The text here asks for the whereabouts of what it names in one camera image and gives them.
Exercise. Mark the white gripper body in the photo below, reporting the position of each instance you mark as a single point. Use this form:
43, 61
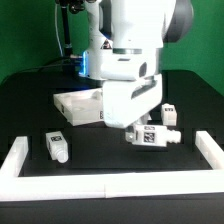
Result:
124, 102

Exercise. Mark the white square tabletop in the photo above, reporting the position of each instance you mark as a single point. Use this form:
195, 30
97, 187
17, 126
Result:
80, 107

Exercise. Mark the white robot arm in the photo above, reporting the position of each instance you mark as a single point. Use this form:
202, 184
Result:
137, 30

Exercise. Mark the white U-shaped obstacle fence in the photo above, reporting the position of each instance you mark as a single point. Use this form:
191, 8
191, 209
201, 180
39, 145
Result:
13, 187

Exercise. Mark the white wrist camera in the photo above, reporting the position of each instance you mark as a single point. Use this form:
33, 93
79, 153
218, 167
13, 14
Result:
123, 69

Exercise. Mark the black camera stand pole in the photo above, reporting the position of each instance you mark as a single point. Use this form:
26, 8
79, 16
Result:
68, 6

